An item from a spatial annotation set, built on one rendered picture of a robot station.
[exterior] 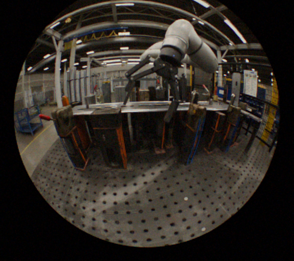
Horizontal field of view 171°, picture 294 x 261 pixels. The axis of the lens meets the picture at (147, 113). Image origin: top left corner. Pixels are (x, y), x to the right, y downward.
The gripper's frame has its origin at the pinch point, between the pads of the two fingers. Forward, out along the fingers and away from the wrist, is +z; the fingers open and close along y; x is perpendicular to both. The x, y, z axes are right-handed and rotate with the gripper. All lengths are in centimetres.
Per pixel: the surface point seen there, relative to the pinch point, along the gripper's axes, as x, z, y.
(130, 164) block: -16.5, 32.6, -6.6
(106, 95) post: -58, 4, 28
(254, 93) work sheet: -1, -64, -103
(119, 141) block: -9.2, 16.8, 3.8
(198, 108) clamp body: -4.5, -8.9, -21.2
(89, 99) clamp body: -40, 10, 35
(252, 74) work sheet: -1, -84, -94
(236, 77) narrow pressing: -16, -65, -73
